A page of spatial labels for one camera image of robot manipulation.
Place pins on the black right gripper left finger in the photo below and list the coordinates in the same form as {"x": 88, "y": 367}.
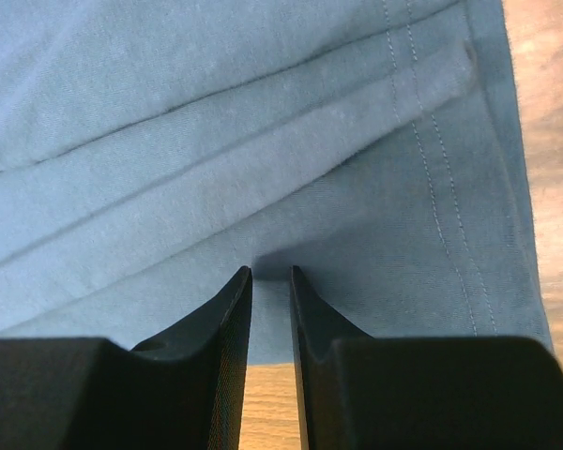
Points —
{"x": 180, "y": 389}

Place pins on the blue-grey t shirt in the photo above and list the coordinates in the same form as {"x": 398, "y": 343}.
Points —
{"x": 148, "y": 149}

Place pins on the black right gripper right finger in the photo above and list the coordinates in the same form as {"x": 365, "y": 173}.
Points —
{"x": 355, "y": 391}

